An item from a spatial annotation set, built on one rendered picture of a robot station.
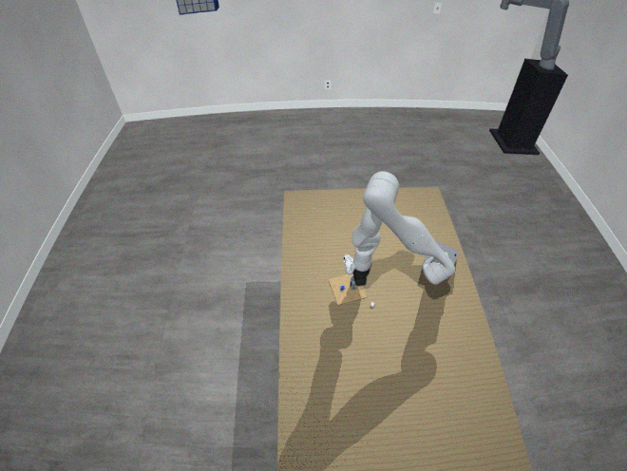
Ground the tan mat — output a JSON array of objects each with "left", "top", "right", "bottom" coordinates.
[{"left": 329, "top": 274, "right": 367, "bottom": 306}]

